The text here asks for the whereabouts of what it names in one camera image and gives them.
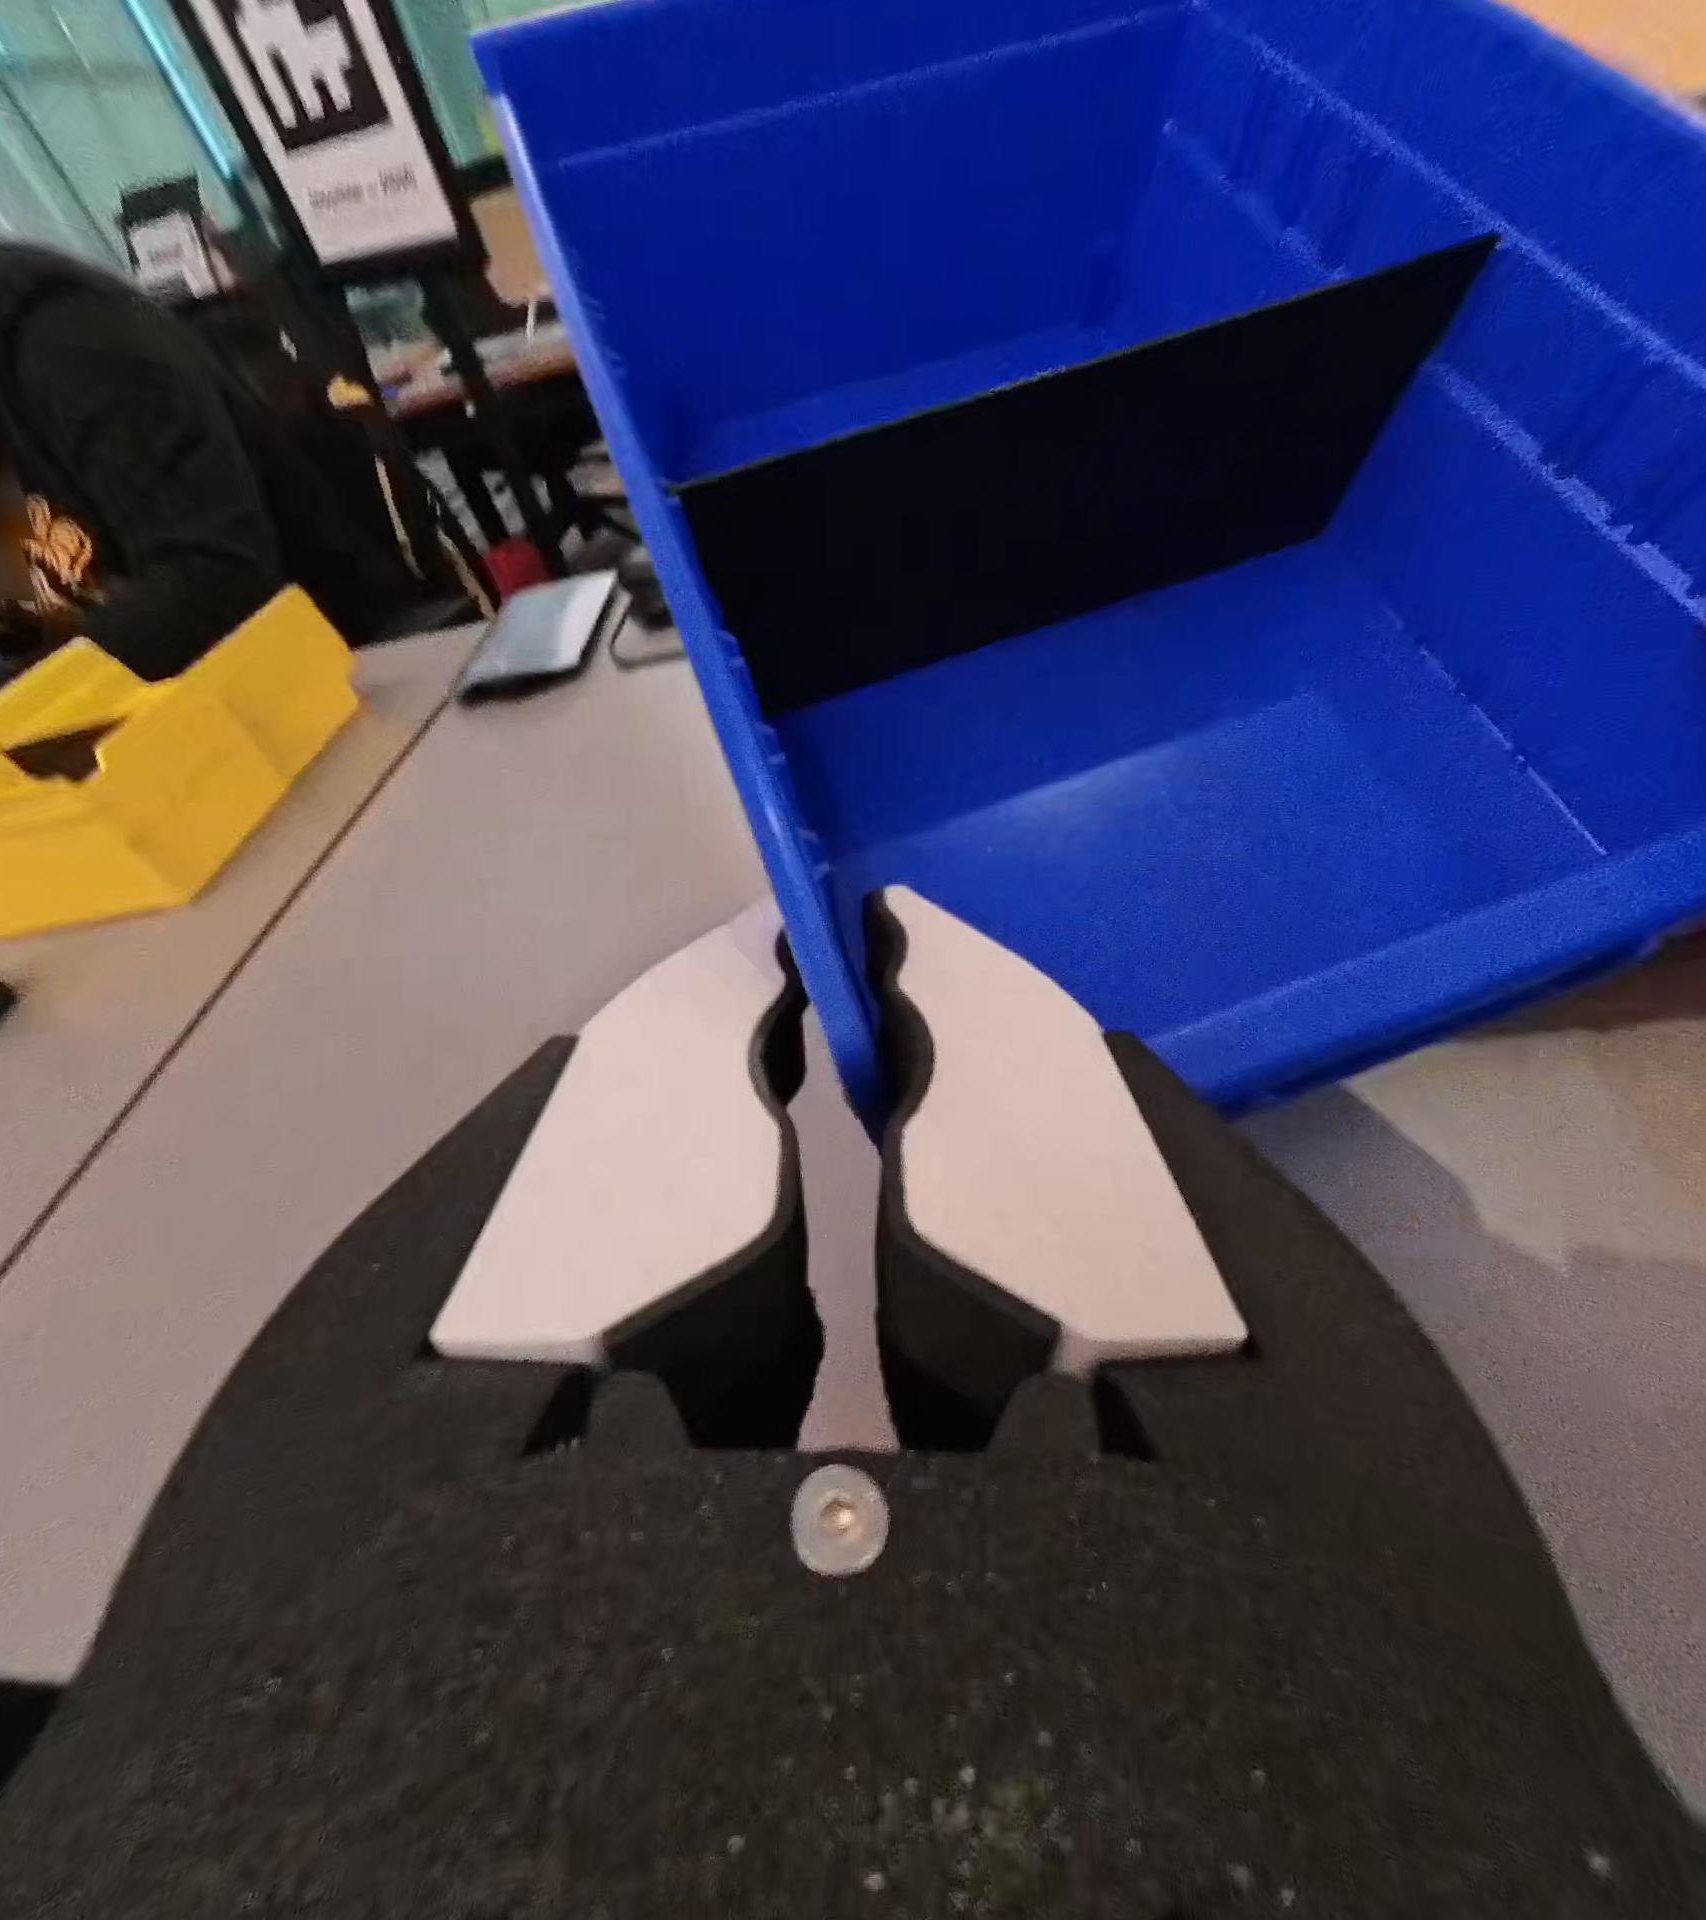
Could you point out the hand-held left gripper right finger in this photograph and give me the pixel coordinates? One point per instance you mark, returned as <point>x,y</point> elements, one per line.
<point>1052,1185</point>

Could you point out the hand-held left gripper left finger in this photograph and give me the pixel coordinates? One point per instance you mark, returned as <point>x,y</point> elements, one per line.
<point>615,1185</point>

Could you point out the blue storage bin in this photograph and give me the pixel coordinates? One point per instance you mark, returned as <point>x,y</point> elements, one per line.
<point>1242,793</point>

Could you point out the grey desk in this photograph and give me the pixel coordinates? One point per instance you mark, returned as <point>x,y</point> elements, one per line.
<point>344,1050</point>

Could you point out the grey pouch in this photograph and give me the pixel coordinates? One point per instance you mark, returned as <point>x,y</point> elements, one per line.
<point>536,632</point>

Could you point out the yellow storage bin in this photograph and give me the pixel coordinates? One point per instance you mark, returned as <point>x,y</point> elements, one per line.
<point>193,793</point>

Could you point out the framed black-white marker poster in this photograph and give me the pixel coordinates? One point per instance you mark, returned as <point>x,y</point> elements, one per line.
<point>373,207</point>

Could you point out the small framed sign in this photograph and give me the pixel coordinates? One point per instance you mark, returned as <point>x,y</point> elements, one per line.
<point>169,251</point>

